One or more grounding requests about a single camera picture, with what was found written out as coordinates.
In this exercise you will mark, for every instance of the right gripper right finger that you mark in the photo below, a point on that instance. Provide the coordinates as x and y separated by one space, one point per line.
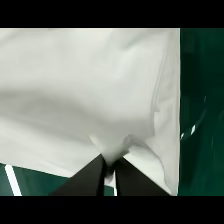
133 181

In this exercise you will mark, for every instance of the white shirt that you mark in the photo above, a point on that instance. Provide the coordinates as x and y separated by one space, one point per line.
83 93

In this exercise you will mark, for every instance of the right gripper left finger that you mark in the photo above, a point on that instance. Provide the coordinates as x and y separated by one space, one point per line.
87 180

